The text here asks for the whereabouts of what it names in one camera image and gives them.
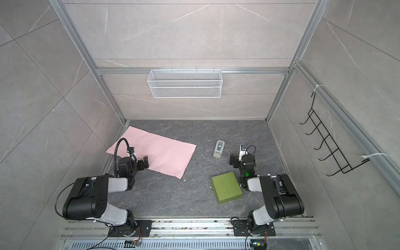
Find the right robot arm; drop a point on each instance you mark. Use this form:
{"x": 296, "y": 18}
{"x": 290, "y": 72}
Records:
{"x": 281, "y": 199}

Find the white wire mesh basket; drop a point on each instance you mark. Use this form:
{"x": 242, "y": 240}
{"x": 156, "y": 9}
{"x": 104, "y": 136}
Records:
{"x": 185, "y": 83}

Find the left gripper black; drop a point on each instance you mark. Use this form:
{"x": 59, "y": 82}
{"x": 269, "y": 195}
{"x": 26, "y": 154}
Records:
{"x": 140, "y": 163}

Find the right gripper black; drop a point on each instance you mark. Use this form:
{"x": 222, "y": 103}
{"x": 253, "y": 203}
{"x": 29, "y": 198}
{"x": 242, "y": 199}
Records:
{"x": 237, "y": 159}

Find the black wire hook rack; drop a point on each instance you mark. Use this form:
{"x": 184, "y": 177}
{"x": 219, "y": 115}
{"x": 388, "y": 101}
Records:
{"x": 328, "y": 141}

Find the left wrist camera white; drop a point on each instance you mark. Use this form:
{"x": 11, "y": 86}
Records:
{"x": 131, "y": 153}

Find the green gift box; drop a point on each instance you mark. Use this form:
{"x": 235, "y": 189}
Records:
{"x": 226, "y": 187}

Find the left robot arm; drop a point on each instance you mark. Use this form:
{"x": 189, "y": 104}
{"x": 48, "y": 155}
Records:
{"x": 87, "y": 200}

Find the white tape dispenser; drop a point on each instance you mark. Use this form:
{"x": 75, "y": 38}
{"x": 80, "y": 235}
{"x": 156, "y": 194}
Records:
{"x": 219, "y": 149}

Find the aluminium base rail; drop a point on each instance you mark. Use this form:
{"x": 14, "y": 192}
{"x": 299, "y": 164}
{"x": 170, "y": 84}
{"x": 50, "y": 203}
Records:
{"x": 298, "y": 233}

